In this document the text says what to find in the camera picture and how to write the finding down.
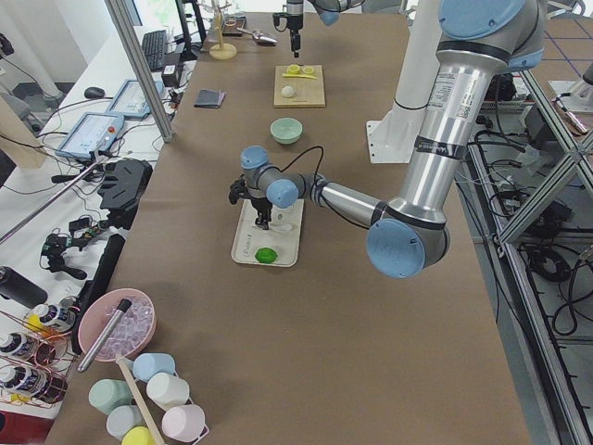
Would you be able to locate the dark tray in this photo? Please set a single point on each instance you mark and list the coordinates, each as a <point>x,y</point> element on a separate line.
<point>231,26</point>

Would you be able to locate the copper wire bottle rack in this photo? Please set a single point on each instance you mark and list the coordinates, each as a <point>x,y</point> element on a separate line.
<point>37,355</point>

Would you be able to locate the white plastic cup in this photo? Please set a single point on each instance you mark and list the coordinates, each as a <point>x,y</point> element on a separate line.
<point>167,391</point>

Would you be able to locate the black keyboard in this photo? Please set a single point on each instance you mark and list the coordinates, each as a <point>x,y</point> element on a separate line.
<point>154,46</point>

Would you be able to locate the cream rabbit print tray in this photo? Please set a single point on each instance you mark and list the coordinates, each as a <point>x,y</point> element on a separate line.
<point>249,238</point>

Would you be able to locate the metal scoop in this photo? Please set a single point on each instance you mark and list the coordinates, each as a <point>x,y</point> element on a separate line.
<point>260,37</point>

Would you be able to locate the pink plastic cup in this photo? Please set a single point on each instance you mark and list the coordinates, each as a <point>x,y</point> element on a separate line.
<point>186,423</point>

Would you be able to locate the aluminium frame post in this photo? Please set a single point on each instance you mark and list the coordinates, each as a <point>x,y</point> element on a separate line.
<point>132,47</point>

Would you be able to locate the mint green bowl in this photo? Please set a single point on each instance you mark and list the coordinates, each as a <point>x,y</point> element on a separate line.
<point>286,131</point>

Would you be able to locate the far teach pendant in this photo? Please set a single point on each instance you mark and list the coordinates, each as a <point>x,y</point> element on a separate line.
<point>130,101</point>

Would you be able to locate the green plastic cup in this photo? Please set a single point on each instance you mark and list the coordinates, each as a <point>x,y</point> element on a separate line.
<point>108,394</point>

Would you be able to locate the black power adapter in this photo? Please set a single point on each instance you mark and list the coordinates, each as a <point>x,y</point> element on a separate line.
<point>171,75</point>

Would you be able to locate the upper lemon slice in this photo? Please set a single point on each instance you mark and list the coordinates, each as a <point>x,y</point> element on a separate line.
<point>293,69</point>

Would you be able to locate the metal muddler stick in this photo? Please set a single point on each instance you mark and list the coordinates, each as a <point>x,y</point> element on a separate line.
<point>104,336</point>

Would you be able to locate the teach pendant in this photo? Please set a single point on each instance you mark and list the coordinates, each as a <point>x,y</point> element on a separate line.
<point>93,132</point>
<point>130,101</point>

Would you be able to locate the folded grey cloth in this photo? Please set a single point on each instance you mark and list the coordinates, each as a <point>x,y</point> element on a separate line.
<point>207,98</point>

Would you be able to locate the green lime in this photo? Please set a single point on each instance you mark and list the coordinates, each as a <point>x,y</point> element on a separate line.
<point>266,255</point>

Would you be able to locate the black computer mouse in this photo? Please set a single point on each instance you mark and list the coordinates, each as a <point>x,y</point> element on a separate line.
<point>94,92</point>

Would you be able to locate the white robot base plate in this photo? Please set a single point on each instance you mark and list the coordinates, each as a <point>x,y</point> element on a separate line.
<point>389,141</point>

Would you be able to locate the black plastic housing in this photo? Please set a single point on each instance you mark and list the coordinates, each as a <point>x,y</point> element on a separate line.
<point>123,185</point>

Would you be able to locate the light grey plastic cup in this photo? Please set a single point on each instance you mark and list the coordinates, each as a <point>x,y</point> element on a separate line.
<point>122,419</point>

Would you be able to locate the yellow plastic knife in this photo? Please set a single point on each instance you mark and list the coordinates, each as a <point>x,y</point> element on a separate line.
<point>299,76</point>

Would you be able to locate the near teach pendant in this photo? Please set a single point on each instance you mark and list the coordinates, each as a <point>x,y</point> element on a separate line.
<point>93,132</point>

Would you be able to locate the yellow plastic cup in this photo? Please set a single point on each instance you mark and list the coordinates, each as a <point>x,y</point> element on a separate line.
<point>138,435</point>

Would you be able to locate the wooden mug tree stand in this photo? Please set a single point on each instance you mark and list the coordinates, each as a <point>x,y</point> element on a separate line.
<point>220,50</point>

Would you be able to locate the bamboo cutting board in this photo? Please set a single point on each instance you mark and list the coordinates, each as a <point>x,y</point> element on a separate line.
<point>309,93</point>

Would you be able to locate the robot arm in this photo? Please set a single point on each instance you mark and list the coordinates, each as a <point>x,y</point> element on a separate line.
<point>408,233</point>
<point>328,11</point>

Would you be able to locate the white steamed bun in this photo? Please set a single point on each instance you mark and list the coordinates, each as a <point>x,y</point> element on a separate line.
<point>288,91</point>

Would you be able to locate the blue plastic cup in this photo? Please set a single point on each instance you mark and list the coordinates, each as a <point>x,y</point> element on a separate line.
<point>146,365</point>

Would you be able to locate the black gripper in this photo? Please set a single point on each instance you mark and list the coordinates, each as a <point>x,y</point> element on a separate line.
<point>260,204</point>
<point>294,21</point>

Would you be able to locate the pink ice bowl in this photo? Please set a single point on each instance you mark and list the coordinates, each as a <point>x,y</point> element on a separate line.
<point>132,333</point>

